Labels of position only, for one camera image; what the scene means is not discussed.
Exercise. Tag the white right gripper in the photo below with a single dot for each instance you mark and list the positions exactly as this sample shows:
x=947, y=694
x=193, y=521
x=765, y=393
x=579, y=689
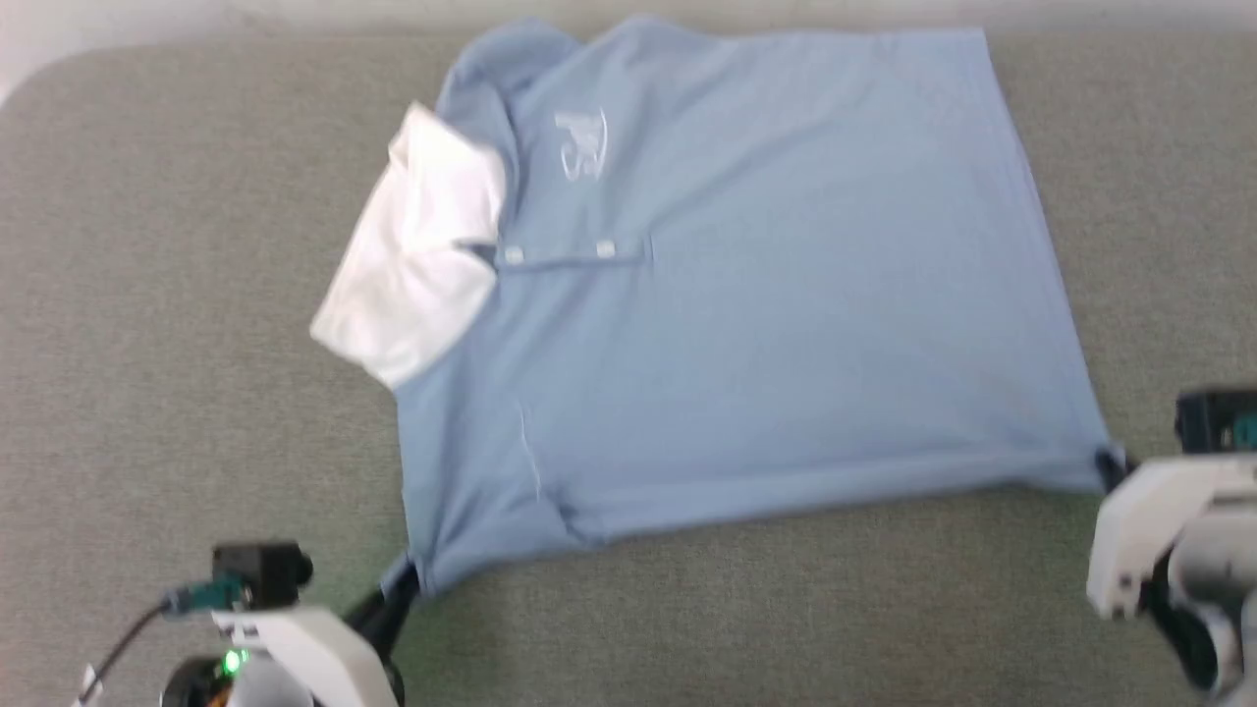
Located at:
x=1149, y=530

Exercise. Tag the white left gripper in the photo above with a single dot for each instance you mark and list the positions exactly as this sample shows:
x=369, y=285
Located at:
x=314, y=653

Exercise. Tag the light blue polo shirt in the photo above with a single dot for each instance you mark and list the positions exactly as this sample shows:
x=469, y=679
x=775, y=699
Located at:
x=746, y=324

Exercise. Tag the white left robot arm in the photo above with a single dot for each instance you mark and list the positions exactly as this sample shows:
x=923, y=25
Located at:
x=201, y=685

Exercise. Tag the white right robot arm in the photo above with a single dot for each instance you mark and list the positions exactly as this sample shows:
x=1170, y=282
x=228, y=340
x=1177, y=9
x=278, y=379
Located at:
x=1213, y=609

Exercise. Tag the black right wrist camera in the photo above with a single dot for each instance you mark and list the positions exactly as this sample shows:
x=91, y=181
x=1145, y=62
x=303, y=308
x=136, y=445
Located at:
x=1218, y=422

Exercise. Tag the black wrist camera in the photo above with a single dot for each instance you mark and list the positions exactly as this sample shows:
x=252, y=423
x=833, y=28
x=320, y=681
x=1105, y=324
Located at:
x=257, y=570
x=1218, y=422

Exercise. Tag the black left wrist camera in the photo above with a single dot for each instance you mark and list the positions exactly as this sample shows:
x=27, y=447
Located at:
x=257, y=570

